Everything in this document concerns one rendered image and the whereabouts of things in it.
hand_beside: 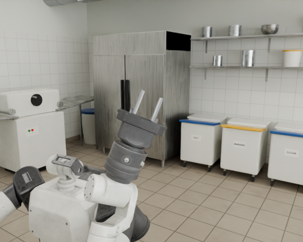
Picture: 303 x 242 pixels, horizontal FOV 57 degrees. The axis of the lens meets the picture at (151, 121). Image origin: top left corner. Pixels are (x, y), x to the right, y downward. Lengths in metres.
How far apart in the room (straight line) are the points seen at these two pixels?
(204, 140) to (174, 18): 2.15
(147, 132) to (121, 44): 3.90
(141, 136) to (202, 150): 3.58
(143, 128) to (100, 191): 0.18
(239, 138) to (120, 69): 2.06
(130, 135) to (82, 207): 0.36
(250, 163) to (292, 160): 0.52
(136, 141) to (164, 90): 3.42
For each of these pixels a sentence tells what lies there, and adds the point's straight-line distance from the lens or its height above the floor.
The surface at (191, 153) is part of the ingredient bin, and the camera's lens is 4.31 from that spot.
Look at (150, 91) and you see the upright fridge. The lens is 4.17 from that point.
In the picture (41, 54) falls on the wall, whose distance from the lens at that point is 5.50.
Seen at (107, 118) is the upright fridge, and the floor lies 0.69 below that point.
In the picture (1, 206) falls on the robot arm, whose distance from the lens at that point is 1.16.
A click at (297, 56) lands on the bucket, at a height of 1.69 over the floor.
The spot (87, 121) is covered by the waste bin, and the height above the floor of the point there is 0.47.
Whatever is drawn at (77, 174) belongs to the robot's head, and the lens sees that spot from 0.96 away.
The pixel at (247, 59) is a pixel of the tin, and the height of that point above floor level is 1.66.
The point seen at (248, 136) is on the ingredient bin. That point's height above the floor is 0.65.
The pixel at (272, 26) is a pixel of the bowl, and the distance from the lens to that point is 4.22.
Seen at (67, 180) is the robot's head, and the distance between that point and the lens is 1.00.
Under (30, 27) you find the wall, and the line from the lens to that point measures 5.42.
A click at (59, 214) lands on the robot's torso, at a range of 0.97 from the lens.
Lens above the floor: 1.63
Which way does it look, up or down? 12 degrees down
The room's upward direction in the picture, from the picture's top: straight up
